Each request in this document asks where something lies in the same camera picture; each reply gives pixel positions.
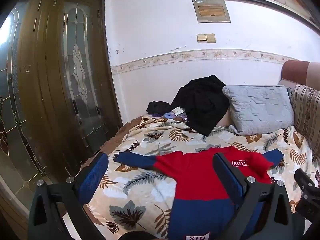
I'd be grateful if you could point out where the striped sofa backrest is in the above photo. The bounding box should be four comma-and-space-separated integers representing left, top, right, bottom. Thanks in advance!
287, 84, 320, 160

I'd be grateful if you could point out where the large black garment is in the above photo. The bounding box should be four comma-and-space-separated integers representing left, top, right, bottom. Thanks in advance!
170, 75, 230, 137

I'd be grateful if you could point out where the grey wall panel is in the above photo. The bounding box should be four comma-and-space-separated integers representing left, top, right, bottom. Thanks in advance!
192, 0, 231, 24

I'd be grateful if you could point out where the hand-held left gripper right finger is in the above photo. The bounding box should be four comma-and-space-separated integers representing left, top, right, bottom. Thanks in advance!
212, 152, 306, 240

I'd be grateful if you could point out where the red and blue sweater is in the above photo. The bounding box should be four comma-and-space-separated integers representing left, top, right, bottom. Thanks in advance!
113, 146, 285, 240

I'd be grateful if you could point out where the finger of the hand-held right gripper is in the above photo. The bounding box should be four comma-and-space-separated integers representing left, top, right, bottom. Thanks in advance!
294, 169, 317, 193

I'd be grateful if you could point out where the beige cushion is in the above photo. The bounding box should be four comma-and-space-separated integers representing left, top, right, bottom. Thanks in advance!
218, 107, 233, 127

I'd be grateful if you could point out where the wooden stained glass door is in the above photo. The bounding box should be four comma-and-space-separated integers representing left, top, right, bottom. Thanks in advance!
0, 0, 123, 233

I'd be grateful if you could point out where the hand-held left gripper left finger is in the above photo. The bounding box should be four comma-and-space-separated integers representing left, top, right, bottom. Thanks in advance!
28, 152, 109, 240

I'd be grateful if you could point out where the brown sofa bolster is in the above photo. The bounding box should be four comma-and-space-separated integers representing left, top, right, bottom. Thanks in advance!
278, 60, 320, 90

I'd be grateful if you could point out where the small black cloth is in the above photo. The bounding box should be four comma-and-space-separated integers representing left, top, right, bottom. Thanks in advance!
146, 101, 171, 115

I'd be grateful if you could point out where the grey quilted pillow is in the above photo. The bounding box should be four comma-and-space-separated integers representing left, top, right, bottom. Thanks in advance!
222, 84, 295, 134

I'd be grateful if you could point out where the leaf print blanket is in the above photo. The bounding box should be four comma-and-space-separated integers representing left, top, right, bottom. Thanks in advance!
82, 115, 320, 240

